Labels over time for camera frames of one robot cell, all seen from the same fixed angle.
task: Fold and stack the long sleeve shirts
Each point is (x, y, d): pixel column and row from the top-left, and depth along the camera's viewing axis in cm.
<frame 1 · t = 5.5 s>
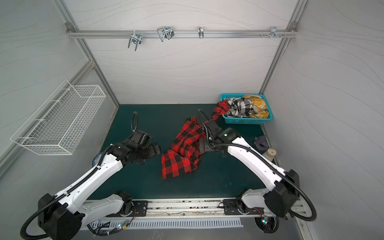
left hand: (157, 149, 80), fingers open
right hand: (212, 142, 78), fingers open
red black plaid shirt: (184, 156, 85), point 8 cm above the table
teal plastic basket: (229, 120, 106), point 4 cm above the table
grey black plaid shirt: (239, 107, 109), point 8 cm above the table
yellow plaid shirt: (260, 110, 106), point 8 cm above the table
dark grey plastic part: (263, 140, 103), on the table

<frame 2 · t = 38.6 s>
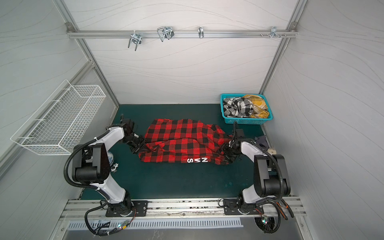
left hand: (151, 145, 90), fingers closed
right hand: (221, 151, 91), fingers open
red black plaid shirt: (184, 140, 98), point 2 cm above the table
the other named things where they were.

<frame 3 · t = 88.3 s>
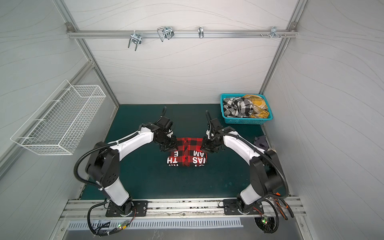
left hand: (180, 146, 86), fingers closed
right hand: (203, 145, 86), fingers closed
red black plaid shirt: (189, 153, 90), point 4 cm above the table
the other named things where they were.

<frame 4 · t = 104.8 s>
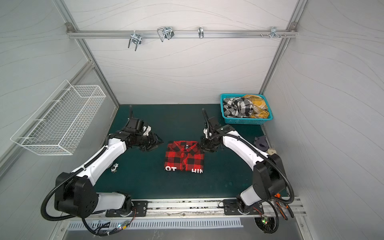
left hand: (164, 141, 82), fingers open
right hand: (201, 145, 83), fingers open
red black plaid shirt: (184, 156, 89), point 3 cm above the table
the other named things where they were.

